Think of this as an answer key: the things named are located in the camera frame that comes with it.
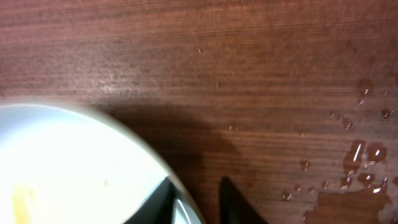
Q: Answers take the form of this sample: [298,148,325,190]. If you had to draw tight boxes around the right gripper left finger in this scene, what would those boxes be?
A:
[124,177,176,224]

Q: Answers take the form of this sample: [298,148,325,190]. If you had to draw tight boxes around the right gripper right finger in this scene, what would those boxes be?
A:
[219,177,267,224]

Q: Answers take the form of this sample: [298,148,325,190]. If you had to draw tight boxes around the white plate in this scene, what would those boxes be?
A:
[1,103,205,223]

